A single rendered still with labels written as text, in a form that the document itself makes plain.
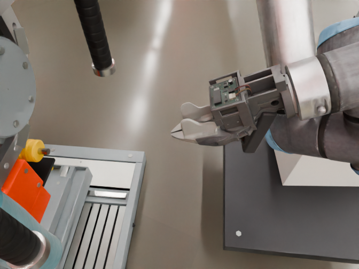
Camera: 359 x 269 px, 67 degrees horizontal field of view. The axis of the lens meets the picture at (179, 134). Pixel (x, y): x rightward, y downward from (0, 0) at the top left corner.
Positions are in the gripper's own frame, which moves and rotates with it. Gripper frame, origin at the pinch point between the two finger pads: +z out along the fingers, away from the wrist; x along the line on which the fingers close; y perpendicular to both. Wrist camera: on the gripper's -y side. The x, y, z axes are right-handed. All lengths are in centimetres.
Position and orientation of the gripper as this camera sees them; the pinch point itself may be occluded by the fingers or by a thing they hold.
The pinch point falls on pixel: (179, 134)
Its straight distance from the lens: 50.6
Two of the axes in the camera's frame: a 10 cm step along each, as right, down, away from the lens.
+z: -9.0, 2.5, 3.4
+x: -0.1, 7.9, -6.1
